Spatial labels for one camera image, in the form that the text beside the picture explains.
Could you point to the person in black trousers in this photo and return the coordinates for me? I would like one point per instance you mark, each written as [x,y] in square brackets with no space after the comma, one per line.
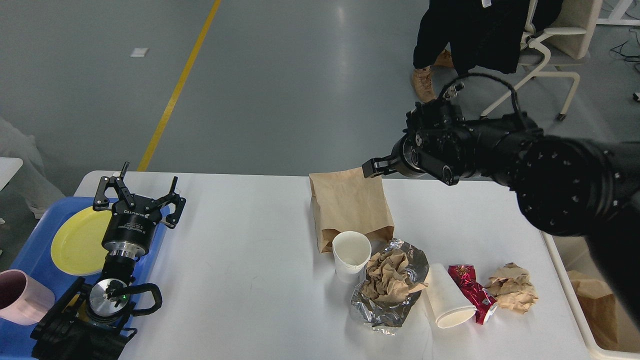
[430,49]

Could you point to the upright white paper cup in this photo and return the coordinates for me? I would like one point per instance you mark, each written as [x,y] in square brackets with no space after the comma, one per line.
[351,251]

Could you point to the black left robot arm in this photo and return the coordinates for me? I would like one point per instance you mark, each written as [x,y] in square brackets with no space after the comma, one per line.
[89,321]

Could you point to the pink mug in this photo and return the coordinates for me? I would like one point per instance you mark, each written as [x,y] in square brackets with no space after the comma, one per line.
[23,300]

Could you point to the white office chair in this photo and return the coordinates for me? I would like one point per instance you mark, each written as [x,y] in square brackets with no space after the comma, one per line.
[548,52]

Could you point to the brown paper bag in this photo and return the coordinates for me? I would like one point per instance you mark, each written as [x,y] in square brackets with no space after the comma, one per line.
[347,201]
[608,321]

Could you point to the white plastic bin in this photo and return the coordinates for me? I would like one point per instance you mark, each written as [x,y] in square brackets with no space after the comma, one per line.
[595,351]

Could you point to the white desk leg background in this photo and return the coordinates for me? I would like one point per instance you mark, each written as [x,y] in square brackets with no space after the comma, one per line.
[617,13]

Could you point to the red snack wrapper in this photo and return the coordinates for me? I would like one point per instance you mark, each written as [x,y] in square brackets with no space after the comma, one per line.
[465,277]

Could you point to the crumpled aluminium foil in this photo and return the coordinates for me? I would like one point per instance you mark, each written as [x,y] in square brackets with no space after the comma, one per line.
[388,317]

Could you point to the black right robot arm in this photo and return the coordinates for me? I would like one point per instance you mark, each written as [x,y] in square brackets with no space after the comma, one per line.
[565,187]

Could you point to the white side table left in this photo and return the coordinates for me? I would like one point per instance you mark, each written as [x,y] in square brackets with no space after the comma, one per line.
[9,166]

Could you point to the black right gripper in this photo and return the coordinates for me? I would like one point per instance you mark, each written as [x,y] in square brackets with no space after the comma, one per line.
[400,162]

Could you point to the black jacket on chair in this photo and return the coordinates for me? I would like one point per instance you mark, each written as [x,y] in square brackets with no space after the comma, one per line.
[487,37]

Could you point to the small crumpled brown paper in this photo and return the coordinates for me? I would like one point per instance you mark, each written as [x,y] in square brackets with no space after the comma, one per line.
[512,288]

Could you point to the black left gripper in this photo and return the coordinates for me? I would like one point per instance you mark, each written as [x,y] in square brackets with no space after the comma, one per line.
[131,231]

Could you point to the person in white trousers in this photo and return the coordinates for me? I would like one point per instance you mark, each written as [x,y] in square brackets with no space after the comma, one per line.
[30,181]

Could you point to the lying white paper cup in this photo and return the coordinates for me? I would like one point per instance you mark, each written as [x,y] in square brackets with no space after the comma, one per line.
[449,306]

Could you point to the crumpled brown paper in foil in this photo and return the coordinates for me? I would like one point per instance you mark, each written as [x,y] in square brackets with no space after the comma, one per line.
[387,278]

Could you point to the yellow plastic plate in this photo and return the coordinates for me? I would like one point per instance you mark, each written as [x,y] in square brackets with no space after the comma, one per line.
[76,248]

